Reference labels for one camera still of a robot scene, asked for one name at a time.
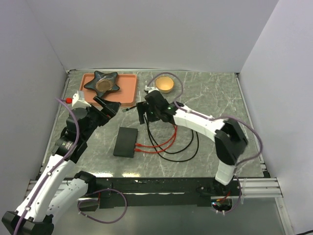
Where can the dark star-shaped dish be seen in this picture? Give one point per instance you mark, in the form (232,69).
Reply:
(103,83)

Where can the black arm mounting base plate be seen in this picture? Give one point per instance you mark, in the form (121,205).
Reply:
(110,198)

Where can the aluminium frame rail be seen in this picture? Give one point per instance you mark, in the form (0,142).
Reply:
(251,187)

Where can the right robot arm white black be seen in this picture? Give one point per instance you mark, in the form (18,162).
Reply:
(226,133)

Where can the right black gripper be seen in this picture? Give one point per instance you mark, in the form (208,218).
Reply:
(143,107)

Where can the black network switch box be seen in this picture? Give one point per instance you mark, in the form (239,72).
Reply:
(125,142)

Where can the salmon rectangular tray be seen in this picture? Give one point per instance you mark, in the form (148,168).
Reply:
(126,95)

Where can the small yellow bowl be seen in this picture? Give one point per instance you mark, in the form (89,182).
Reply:
(165,84)

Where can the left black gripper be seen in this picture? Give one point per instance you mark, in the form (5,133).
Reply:
(109,110)

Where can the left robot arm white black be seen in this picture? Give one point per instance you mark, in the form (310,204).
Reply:
(43,206)

